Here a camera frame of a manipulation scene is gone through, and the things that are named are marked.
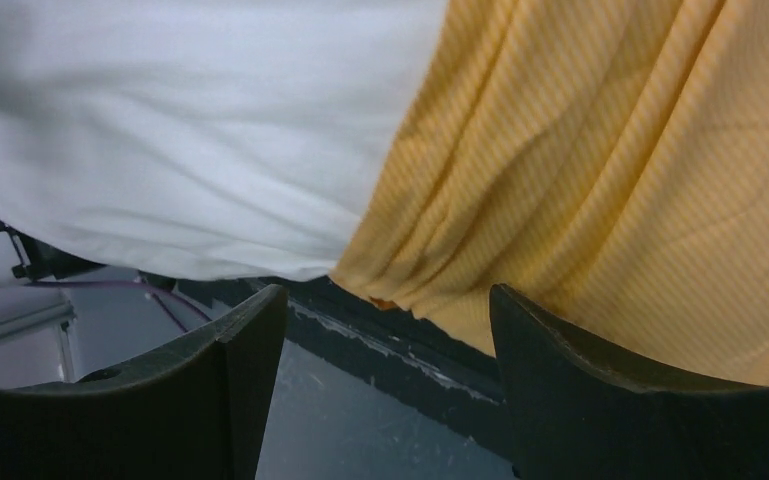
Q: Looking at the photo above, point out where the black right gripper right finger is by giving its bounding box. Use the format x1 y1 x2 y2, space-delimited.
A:
489 285 769 479

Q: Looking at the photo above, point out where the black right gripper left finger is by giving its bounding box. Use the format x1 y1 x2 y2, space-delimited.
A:
0 285 287 479

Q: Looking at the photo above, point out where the orange Mickey Mouse pillowcase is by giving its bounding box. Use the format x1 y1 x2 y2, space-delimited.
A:
331 1 769 385

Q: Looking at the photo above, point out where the white pillow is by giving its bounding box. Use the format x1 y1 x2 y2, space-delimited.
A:
0 1 447 280

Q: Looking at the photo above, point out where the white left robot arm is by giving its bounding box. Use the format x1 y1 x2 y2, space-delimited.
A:
0 220 103 288

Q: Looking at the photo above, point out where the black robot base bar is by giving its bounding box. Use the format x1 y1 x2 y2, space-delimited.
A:
138 271 518 465

